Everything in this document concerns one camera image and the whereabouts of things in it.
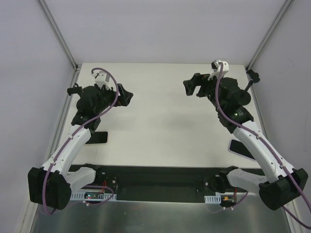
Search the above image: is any black phone stand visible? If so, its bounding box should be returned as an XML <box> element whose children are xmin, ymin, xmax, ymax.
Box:
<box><xmin>67</xmin><ymin>83</ymin><xmax>83</xmax><ymax>96</ymax></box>
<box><xmin>239</xmin><ymin>69</ymin><xmax>260</xmax><ymax>106</ymax></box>

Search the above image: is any black phone cream case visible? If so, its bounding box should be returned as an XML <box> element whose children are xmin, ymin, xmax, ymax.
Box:
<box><xmin>86</xmin><ymin>131</ymin><xmax>108</xmax><ymax>145</ymax></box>

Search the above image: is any black phone lilac case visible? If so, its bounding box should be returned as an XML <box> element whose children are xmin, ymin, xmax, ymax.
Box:
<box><xmin>228</xmin><ymin>139</ymin><xmax>255</xmax><ymax>161</ymax></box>

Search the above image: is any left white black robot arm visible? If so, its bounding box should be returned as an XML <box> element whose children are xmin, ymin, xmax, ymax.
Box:
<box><xmin>28</xmin><ymin>83</ymin><xmax>134</xmax><ymax>210</ymax></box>

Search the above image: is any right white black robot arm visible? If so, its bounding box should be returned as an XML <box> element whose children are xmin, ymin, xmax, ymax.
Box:
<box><xmin>183</xmin><ymin>73</ymin><xmax>311</xmax><ymax>210</ymax></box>

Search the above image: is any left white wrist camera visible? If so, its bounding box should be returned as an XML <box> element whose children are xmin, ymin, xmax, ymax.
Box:
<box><xmin>92</xmin><ymin>71</ymin><xmax>111</xmax><ymax>90</ymax></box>

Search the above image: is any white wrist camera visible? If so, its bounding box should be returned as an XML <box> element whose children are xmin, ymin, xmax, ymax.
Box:
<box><xmin>208</xmin><ymin>59</ymin><xmax>229</xmax><ymax>80</ymax></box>
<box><xmin>92</xmin><ymin>71</ymin><xmax>111</xmax><ymax>90</ymax></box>

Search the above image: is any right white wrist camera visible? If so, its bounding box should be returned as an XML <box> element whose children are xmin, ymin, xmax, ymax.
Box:
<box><xmin>208</xmin><ymin>59</ymin><xmax>229</xmax><ymax>80</ymax></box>

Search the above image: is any left aluminium frame post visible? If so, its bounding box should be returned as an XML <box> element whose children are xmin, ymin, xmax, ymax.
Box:
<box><xmin>37</xmin><ymin>0</ymin><xmax>79</xmax><ymax>71</ymax></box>

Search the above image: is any aluminium frame post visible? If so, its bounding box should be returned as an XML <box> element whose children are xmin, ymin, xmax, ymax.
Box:
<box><xmin>245</xmin><ymin>0</ymin><xmax>293</xmax><ymax>70</ymax></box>
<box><xmin>37</xmin><ymin>0</ymin><xmax>79</xmax><ymax>71</ymax></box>

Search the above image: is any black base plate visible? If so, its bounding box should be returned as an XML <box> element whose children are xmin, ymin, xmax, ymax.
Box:
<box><xmin>69</xmin><ymin>164</ymin><xmax>267</xmax><ymax>202</ymax></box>

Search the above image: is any left white cable duct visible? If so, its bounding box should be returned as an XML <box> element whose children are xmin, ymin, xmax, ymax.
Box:
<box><xmin>70</xmin><ymin>191</ymin><xmax>117</xmax><ymax>201</ymax></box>

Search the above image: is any white cable duct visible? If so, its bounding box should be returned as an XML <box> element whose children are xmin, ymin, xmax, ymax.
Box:
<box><xmin>70</xmin><ymin>191</ymin><xmax>117</xmax><ymax>201</ymax></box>
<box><xmin>204</xmin><ymin>195</ymin><xmax>222</xmax><ymax>204</ymax></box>

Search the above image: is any right white cable duct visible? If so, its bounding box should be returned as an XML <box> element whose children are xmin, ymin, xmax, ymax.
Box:
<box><xmin>204</xmin><ymin>195</ymin><xmax>222</xmax><ymax>204</ymax></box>

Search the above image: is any right aluminium frame post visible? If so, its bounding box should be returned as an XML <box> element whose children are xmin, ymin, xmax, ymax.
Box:
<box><xmin>245</xmin><ymin>0</ymin><xmax>293</xmax><ymax>70</ymax></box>

